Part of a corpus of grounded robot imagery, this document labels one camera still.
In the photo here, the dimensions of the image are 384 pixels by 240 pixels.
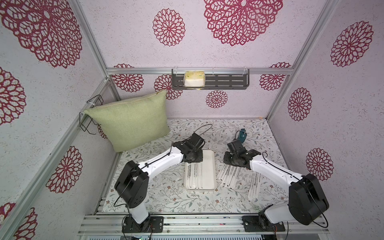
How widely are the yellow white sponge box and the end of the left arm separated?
0.37 meters

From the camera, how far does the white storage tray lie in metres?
0.87

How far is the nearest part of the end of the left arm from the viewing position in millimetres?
617

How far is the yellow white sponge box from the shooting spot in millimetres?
912

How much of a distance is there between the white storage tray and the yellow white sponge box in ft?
1.48

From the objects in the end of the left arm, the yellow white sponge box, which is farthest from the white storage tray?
the yellow white sponge box
